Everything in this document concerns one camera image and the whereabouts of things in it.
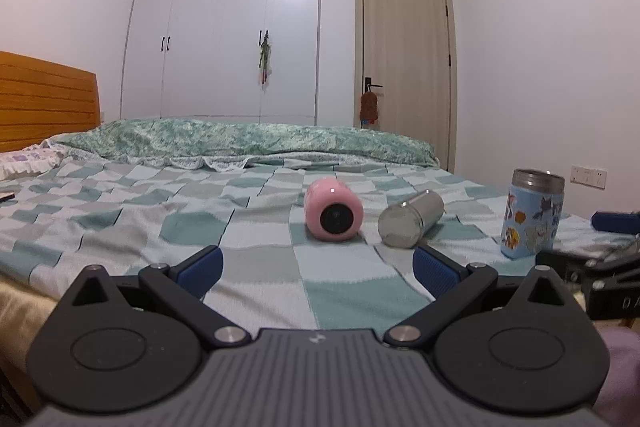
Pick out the blue sticker steel cup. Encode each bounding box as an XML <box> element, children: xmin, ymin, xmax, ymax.
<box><xmin>500</xmin><ymin>169</ymin><xmax>565</xmax><ymax>259</ymax></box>

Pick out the pink cup lying down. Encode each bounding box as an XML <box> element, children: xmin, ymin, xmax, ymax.
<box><xmin>304</xmin><ymin>176</ymin><xmax>363</xmax><ymax>242</ymax></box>

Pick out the green checkered bed blanket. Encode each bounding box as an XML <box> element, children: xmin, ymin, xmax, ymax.
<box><xmin>0</xmin><ymin>154</ymin><xmax>626</xmax><ymax>333</ymax></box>

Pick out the white wardrobe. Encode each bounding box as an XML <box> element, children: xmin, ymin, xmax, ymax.
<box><xmin>120</xmin><ymin>0</ymin><xmax>320</xmax><ymax>124</ymax></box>

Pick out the beige wooden door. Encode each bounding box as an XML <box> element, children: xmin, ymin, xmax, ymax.
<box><xmin>354</xmin><ymin>0</ymin><xmax>458</xmax><ymax>171</ymax></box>

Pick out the red plush hanging toy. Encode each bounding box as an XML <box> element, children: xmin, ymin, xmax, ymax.
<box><xmin>359</xmin><ymin>91</ymin><xmax>378</xmax><ymax>128</ymax></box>

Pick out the white floral pillow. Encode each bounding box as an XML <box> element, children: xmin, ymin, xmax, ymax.
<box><xmin>0</xmin><ymin>142</ymin><xmax>65</xmax><ymax>181</ymax></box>

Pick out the green hanging ornament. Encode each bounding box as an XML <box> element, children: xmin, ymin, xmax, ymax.
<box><xmin>258</xmin><ymin>31</ymin><xmax>271</xmax><ymax>88</ymax></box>

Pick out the green floral quilt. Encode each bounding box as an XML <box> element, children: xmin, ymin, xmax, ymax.
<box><xmin>47</xmin><ymin>118</ymin><xmax>439</xmax><ymax>170</ymax></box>

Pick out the wooden headboard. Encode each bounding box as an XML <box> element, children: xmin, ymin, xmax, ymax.
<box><xmin>0</xmin><ymin>51</ymin><xmax>101</xmax><ymax>152</ymax></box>

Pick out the steel cup lying down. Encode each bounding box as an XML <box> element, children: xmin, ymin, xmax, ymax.
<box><xmin>378</xmin><ymin>190</ymin><xmax>445</xmax><ymax>249</ymax></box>

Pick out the white wall socket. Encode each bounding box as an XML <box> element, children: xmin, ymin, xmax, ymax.
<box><xmin>570</xmin><ymin>166</ymin><xmax>608</xmax><ymax>190</ymax></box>

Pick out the black door handle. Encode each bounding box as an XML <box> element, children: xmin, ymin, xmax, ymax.
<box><xmin>363</xmin><ymin>77</ymin><xmax>383</xmax><ymax>94</ymax></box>

